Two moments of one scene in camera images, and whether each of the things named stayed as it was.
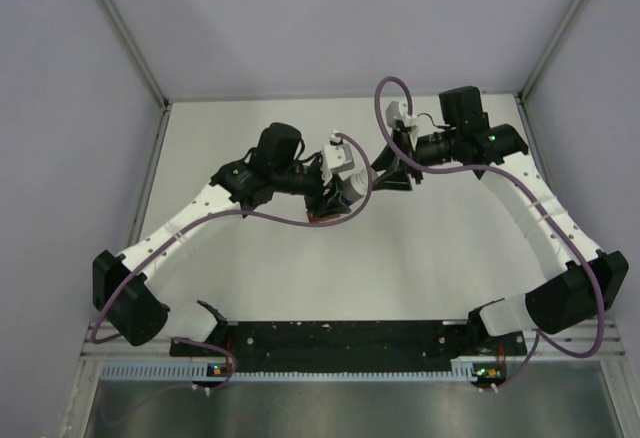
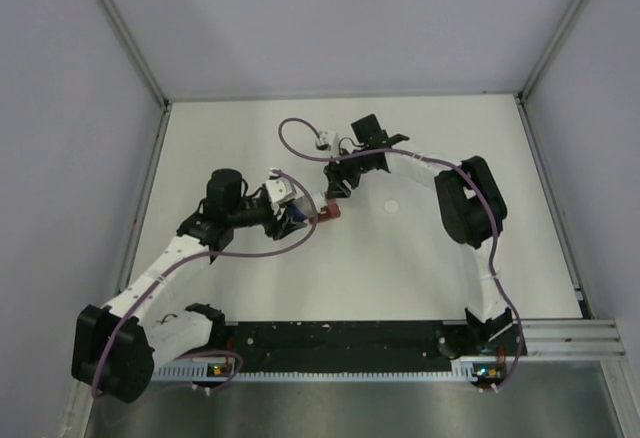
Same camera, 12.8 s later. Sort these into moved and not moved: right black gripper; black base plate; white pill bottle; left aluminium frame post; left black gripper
Moved: left black gripper; white pill bottle; right black gripper
Not moved: left aluminium frame post; black base plate
